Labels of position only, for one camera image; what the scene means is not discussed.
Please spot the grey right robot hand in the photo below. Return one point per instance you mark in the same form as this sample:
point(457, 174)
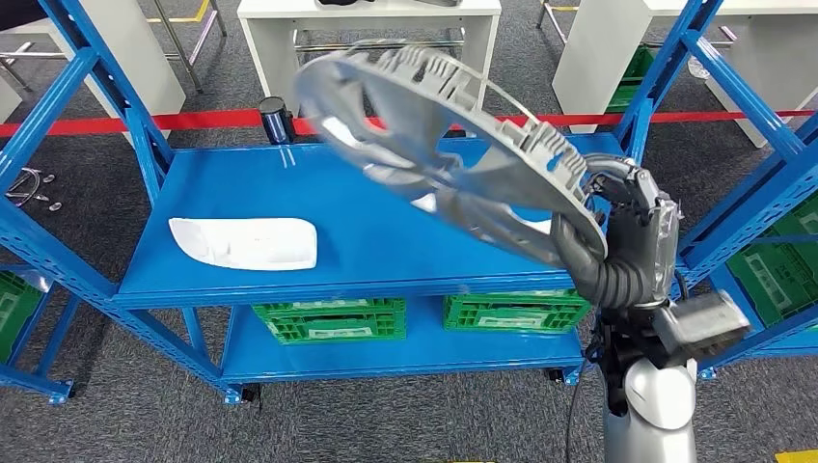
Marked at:
point(639, 223)

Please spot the red barrier tape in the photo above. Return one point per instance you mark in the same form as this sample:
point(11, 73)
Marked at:
point(192, 120)

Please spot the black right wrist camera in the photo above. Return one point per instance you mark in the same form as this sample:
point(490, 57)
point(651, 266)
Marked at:
point(703, 323)

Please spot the black object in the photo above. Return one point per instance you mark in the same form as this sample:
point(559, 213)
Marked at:
point(345, 2)

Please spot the white table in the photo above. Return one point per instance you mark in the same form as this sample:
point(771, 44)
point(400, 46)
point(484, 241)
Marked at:
point(134, 57)
point(594, 57)
point(275, 57)

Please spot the chrome metal frame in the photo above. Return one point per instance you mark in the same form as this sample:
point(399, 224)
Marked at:
point(179, 51)
point(13, 67)

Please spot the blue metal shelf rack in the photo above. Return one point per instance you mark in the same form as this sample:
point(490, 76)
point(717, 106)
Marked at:
point(38, 383)
point(358, 255)
point(735, 300)

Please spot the black stanchion post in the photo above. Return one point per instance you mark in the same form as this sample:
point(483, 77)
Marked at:
point(275, 121)

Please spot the white plastic mirror cover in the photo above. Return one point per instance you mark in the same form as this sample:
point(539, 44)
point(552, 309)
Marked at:
point(255, 246)

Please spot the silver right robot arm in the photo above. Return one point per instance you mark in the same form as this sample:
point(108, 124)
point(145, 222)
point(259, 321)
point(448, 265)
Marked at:
point(658, 396)

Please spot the green plastic crate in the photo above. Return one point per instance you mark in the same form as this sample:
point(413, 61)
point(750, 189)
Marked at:
point(773, 281)
point(629, 89)
point(13, 313)
point(511, 313)
point(332, 323)

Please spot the chrome car emblem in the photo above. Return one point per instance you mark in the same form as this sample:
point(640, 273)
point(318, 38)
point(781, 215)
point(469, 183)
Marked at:
point(25, 192)

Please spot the grey plastic wheel cover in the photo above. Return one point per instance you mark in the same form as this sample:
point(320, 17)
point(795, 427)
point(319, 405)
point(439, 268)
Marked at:
point(409, 89)

